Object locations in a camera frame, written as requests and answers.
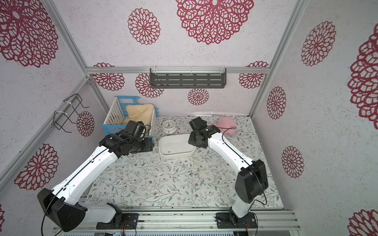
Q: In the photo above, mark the pink plush toy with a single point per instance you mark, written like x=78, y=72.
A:
x=226, y=126

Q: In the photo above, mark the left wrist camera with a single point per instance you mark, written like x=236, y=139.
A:
x=135, y=130

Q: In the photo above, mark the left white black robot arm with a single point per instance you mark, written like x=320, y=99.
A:
x=61, y=203

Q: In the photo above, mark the blue white slatted crate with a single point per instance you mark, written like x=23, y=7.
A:
x=117, y=114

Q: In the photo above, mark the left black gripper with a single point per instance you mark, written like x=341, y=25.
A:
x=149, y=145

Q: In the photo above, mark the white plastic storage box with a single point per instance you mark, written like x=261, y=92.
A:
x=176, y=146

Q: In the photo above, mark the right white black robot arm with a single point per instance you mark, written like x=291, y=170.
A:
x=251, y=176

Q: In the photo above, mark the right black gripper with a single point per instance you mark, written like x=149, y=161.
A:
x=193, y=140

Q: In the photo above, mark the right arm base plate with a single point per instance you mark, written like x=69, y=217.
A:
x=227, y=220

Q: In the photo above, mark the black wire wall rack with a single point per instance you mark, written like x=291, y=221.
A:
x=60, y=118

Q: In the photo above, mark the grey wall shelf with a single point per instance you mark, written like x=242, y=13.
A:
x=191, y=80

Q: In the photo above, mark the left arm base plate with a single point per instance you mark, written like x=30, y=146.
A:
x=120, y=221

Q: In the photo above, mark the cream fluffy cloth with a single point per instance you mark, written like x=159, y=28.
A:
x=139, y=113

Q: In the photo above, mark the white round alarm clock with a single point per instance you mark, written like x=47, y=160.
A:
x=168, y=127

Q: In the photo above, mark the aluminium front rail frame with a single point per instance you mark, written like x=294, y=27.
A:
x=203, y=220

